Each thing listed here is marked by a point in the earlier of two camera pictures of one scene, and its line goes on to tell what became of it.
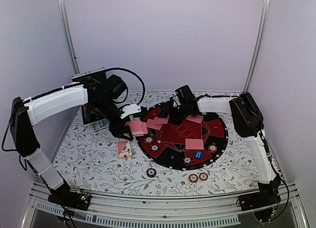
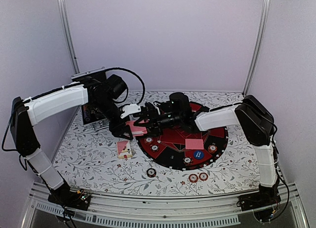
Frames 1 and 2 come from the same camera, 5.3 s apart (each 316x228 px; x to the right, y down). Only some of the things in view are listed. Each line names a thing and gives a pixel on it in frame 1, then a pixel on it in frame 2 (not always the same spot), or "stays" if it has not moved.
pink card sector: x=194 y=144 stays
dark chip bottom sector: x=187 y=160 stays
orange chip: x=203 y=176 stays
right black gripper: x=166 y=112 -> x=153 y=117
